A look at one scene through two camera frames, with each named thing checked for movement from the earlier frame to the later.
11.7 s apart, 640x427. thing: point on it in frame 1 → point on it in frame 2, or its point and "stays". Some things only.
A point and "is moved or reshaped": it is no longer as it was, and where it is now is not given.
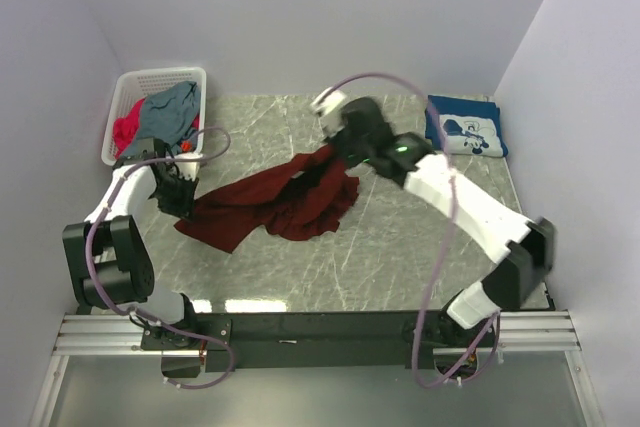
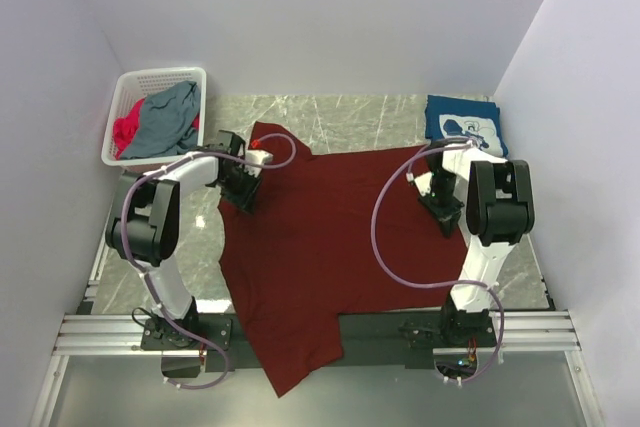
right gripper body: x=342 y=142 → x=442 y=205
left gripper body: x=176 y=195 → x=240 y=193
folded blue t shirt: x=465 y=126 stays
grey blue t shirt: x=168 y=115 stays
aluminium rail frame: x=523 y=333 stays
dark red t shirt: x=314 y=197 is moved or reshaped
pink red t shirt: x=125 y=126 stays
